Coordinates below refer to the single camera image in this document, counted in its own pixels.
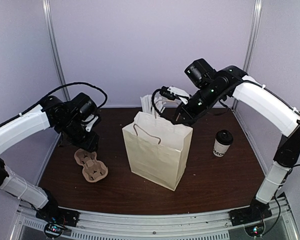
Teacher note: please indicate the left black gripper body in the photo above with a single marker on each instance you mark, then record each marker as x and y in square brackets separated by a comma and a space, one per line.
[75, 136]

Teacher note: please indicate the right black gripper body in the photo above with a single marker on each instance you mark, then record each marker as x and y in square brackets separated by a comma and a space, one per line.
[190, 113]

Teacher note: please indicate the cardboard cup carrier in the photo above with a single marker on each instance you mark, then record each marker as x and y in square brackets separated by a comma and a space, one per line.
[93, 170]

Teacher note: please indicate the black plastic cup lid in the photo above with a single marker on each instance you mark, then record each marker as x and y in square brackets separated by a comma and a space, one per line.
[224, 137]

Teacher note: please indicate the white paper coffee cup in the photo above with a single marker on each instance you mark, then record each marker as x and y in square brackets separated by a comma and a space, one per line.
[220, 148]

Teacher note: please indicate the brown paper bag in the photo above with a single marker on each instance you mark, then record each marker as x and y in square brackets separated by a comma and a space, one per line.
[157, 150]

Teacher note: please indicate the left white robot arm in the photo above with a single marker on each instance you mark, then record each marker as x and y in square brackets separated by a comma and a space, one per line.
[75, 119]

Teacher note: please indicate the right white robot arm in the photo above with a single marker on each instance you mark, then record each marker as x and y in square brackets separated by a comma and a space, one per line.
[235, 83]

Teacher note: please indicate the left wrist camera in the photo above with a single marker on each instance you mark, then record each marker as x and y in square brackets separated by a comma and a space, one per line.
[91, 123]

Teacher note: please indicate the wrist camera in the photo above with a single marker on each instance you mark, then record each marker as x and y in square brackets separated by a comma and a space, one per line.
[91, 123]
[173, 93]

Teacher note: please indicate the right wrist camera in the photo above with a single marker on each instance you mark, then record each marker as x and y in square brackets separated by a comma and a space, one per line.
[173, 93]

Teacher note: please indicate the right aluminium frame post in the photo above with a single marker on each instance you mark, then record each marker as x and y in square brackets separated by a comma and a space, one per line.
[254, 30]

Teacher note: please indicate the aluminium frame post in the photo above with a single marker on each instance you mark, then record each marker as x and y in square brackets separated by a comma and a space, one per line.
[254, 30]
[50, 28]

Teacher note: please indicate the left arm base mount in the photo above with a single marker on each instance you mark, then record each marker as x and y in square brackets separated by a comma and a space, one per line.
[57, 225]

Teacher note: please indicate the aluminium front rail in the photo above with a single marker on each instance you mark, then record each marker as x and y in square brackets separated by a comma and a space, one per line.
[213, 225]

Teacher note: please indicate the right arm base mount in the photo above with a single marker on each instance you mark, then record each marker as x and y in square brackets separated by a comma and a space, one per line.
[251, 218]

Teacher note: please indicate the left aluminium frame post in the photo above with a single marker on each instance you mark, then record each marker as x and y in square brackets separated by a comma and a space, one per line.
[50, 28]

